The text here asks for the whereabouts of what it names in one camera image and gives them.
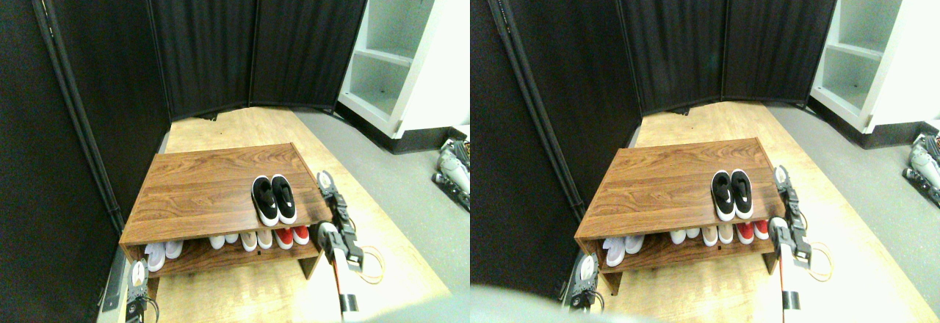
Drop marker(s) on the black shoe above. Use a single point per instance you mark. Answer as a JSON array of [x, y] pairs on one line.
[[742, 193], [265, 200], [285, 198], [723, 194]]

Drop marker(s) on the white shelf unit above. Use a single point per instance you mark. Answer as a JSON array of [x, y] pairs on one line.
[[910, 51], [444, 59]]

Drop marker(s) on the beige shoe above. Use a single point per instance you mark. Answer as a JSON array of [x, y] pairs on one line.
[[725, 233], [248, 241], [264, 238], [709, 236]]

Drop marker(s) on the white shoe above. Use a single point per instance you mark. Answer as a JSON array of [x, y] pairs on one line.
[[217, 241], [231, 238], [635, 244], [615, 251], [175, 249], [156, 257], [677, 236], [692, 233]]

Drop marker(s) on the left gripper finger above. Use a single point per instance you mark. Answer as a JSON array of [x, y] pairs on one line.
[[138, 274], [587, 267]]

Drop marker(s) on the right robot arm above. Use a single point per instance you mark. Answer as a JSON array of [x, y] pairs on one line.
[[339, 260], [789, 260]]

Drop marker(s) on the brown shoe rack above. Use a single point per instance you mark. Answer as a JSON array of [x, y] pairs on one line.
[[661, 183], [213, 183]]

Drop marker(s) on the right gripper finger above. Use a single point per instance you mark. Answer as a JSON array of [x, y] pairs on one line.
[[325, 183], [781, 178]]

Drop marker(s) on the black curtain stand pole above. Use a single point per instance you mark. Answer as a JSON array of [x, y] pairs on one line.
[[523, 66], [66, 66]]

